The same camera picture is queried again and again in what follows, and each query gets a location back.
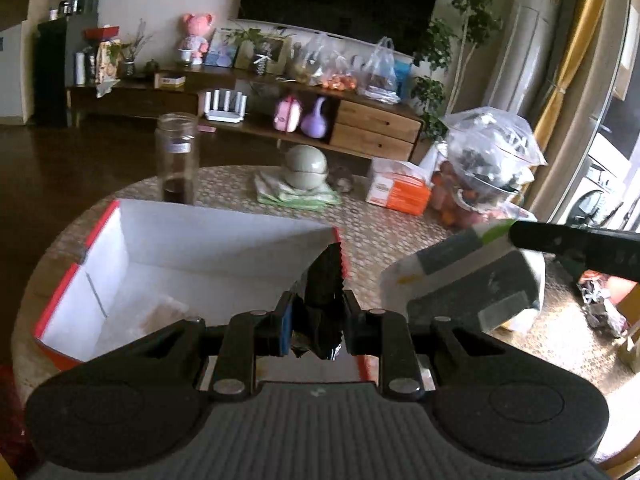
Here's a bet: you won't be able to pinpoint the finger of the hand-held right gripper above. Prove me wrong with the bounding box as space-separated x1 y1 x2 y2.
507 220 640 282

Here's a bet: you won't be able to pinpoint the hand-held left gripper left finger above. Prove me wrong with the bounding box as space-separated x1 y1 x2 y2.
135 290 297 401

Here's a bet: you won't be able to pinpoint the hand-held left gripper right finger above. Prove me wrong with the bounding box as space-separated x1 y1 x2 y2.
342 290 501 401

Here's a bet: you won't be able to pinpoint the black foil wrapper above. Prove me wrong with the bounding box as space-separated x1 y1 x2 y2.
292 242 347 361

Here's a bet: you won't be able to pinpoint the red and white cardboard box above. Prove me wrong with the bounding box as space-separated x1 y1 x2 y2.
34 199 372 382

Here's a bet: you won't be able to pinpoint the white grey green snack packet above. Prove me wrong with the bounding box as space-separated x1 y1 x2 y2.
378 219 547 335

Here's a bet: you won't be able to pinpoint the washing machine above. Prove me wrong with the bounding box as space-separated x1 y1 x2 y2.
570 155 632 231

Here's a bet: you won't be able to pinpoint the crumpled foil wrapper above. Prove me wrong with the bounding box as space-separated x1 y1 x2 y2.
577 270 632 338

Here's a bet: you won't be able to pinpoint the large clear plastic bag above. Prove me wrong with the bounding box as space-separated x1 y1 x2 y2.
442 106 548 211

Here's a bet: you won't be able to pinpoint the folded green cloth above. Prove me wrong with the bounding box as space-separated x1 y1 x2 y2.
254 170 342 212

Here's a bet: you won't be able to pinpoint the orange and white tissue pack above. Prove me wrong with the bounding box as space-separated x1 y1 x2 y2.
365 157 432 217

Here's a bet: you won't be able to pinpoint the white stacked bowls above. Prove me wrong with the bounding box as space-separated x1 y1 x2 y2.
282 167 329 192

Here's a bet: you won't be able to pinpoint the small dark pouch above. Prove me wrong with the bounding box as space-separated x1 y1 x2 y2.
327 165 356 194

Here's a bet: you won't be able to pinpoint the yellow curtain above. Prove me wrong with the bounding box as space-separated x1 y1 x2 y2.
532 0 616 138

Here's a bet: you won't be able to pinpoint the clear glass jar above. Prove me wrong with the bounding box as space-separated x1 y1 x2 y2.
155 112 200 206

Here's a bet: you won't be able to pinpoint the wooden television cabinet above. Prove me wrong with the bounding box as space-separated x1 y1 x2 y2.
67 65 426 161

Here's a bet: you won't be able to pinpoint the purple vase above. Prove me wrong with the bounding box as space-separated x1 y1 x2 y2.
300 96 330 139

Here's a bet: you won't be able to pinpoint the pink toy bag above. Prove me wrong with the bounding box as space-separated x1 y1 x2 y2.
273 96 303 133

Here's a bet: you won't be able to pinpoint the beige standing air conditioner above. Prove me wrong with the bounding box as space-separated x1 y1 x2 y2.
482 0 563 116

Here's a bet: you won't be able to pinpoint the white router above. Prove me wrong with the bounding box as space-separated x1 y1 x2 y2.
199 87 249 122

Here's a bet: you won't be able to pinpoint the blue box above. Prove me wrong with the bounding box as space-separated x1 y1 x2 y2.
392 57 416 98

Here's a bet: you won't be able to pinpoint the clear plastic shopping bag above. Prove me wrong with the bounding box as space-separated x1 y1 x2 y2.
361 37 401 104

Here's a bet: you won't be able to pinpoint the potted green tree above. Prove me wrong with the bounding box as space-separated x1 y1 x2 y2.
412 0 503 141

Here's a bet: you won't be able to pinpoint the clear plastic bag with fruit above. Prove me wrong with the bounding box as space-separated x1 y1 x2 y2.
295 32 362 92

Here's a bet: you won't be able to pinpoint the pink bear figure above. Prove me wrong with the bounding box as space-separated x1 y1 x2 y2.
177 12 215 66

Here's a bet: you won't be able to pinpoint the vase with dried flowers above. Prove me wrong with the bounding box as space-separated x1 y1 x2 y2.
120 20 153 79

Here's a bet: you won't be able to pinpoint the printed gift bag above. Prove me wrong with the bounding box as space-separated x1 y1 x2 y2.
95 39 123 86

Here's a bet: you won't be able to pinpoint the black flat television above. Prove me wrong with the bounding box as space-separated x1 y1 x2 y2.
237 0 444 57

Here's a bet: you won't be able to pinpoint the dark tall shelf unit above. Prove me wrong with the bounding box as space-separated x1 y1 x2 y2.
32 0 103 128

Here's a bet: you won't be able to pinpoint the flat red box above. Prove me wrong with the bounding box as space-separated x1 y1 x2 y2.
82 25 121 42

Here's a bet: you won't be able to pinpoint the wooden photo frame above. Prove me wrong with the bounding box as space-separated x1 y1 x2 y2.
250 35 294 76

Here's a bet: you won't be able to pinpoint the blue photo frame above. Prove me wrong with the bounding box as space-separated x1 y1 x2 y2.
205 27 239 68

